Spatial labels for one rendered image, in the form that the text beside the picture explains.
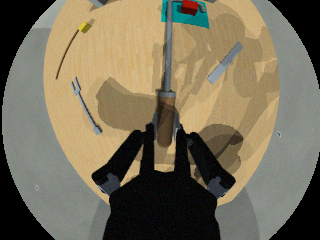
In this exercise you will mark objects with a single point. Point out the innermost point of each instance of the grey flat bar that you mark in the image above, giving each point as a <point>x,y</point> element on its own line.
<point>218,71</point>

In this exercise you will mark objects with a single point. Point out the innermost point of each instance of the grey metal hook with dark handle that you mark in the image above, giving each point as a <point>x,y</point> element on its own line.
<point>166,98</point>

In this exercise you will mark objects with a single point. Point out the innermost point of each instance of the red block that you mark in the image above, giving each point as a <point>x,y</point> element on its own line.
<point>189,7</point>

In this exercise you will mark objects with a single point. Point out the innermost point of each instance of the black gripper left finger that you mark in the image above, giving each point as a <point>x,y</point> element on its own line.
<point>109,176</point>

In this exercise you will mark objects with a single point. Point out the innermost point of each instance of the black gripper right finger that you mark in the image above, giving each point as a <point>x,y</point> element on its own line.
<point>220,181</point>

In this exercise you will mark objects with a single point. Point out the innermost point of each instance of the teal square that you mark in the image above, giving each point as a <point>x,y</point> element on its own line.
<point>200,19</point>

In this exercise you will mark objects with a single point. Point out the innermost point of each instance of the small yellow cube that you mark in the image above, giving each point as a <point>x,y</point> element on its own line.
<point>84,27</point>

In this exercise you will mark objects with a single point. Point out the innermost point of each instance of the grey wrench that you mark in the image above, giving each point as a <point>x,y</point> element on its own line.
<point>96,129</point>

